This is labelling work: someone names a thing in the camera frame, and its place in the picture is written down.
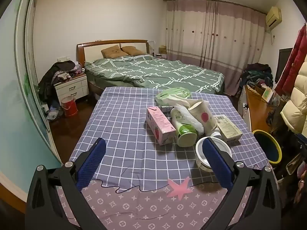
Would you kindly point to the white cardboard box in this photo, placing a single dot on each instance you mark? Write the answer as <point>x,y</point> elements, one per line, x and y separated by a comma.
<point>227,128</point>

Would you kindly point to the white round plastic tub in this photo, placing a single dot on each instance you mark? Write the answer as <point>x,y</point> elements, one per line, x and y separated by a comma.
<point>202,160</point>

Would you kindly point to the white bedside lamp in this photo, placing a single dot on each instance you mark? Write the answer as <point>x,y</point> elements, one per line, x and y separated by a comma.
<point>151,45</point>

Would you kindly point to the small white plastic bottle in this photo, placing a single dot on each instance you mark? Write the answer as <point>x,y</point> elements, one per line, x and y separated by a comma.
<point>215,134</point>

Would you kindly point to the white green yogurt bottle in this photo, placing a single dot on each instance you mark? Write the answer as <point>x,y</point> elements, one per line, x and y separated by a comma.
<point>183,134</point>

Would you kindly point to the wooden desk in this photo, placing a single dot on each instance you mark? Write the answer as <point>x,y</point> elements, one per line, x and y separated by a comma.
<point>259,110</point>

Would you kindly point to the dark clothes pile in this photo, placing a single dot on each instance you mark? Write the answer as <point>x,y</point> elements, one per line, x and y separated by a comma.
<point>60,68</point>

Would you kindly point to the green checked duvet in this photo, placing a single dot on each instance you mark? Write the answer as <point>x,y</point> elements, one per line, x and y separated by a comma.
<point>156,71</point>

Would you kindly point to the cream down jacket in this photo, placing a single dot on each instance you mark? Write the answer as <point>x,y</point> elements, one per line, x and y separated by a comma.
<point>297,100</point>

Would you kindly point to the small grey box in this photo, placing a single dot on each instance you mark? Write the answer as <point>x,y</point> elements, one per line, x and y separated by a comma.
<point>165,109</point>

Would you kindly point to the white nightstand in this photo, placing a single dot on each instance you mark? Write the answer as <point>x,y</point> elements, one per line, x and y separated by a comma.
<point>72,87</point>

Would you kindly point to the wooden bed headboard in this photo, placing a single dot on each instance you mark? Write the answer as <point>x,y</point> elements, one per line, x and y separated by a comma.
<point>92,50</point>

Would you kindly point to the wall air conditioner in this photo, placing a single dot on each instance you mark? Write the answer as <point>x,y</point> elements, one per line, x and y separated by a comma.
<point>273,18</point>

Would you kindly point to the green desk box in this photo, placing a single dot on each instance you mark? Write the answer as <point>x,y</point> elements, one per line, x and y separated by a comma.
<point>267,94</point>

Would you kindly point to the plastic bags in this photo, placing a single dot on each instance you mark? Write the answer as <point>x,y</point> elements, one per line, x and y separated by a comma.
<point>52,113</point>

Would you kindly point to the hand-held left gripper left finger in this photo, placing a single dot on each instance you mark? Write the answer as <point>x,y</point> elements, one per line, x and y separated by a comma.
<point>92,163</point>

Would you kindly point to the sliding wardrobe door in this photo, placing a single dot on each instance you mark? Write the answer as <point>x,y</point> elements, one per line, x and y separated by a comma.
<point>28,88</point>

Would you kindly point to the yellow rimmed trash bin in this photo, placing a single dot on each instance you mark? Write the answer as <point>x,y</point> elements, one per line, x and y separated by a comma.
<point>266,146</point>

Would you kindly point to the mixed clothes heap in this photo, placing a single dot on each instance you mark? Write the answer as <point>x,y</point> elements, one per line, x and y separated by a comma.
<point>256,75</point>

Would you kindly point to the brown pillow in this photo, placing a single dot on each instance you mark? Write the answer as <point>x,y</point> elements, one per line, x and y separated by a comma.
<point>133,50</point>
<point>114,51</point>

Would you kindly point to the black television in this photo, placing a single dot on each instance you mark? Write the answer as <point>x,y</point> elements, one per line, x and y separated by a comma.
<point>283,64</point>

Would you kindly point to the beige strawberry paper cup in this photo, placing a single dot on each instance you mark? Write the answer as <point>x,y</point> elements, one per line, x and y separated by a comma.
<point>203,118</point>

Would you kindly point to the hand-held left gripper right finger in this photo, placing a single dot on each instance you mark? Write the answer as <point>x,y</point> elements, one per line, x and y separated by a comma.
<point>215,165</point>

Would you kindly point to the pink beige curtain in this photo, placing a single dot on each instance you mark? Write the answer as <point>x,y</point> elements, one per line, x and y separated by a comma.
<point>211,40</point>

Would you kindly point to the pink milk carton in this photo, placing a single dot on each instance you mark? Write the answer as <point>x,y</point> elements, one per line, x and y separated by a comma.
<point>159,122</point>

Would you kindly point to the white fluffy tissue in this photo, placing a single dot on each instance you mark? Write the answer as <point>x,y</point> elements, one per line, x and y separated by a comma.
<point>191,121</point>

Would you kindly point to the red bucket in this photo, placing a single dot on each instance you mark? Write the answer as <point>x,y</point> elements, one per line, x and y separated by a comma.
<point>69,106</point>

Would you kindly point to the red down jacket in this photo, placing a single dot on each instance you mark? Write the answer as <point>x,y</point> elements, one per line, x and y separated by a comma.
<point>296,60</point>

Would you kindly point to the pink patterned cloth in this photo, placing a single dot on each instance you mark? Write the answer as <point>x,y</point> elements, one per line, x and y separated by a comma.
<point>134,208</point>

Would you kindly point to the green plastic bag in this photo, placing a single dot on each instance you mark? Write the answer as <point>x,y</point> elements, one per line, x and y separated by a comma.
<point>172,94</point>

